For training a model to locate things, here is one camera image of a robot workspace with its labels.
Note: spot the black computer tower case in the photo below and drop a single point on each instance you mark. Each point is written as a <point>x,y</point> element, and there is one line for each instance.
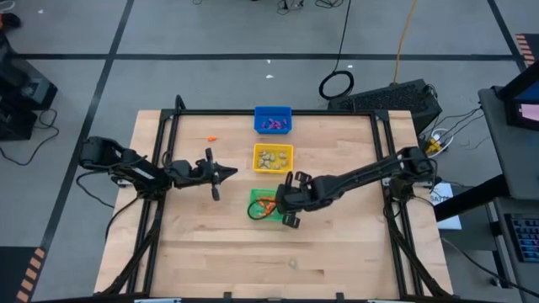
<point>385,101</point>

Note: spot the green plastic basket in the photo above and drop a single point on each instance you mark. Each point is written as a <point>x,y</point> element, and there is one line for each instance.
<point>257,193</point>

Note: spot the white paper sign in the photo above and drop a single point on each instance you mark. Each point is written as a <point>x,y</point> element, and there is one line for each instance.
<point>446,210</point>

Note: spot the yellow plug power strip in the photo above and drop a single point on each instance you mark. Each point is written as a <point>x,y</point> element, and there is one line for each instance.
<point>432,146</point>

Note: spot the black hazard-striped floor mat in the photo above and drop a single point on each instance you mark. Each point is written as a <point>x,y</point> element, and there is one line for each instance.
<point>528,46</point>
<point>12,273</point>

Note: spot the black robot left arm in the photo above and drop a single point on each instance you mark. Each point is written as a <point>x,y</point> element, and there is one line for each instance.
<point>135,168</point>

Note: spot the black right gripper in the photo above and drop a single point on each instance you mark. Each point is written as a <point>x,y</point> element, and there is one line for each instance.
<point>303,195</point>

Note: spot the yellow plastic basket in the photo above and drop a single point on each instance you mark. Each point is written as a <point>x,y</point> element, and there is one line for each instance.
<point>289,146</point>

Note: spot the blue plastic basket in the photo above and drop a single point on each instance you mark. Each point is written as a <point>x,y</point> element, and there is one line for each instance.
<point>282,113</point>

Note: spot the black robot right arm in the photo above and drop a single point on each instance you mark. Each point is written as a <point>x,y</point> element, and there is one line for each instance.
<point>370,172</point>

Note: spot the black equipment stack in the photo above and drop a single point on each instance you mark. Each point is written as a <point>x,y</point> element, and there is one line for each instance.
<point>21,97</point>

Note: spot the black framed monitor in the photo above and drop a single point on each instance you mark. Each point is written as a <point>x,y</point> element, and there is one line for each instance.
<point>522,113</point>

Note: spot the black support beam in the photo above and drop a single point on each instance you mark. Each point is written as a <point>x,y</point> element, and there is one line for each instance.
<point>446,212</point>

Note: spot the backlit keyboard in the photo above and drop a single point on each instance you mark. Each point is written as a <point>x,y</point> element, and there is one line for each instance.
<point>526,237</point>

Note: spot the grey desk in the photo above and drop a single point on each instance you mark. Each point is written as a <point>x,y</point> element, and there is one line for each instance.
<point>526,160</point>
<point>501,273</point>

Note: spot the black rounded floor object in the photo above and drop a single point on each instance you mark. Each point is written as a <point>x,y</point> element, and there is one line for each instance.
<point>10,20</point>

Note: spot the white label strip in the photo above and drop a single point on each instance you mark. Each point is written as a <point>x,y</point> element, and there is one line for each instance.
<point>158,300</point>

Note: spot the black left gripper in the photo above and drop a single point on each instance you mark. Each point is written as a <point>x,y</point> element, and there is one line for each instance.
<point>185,172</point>

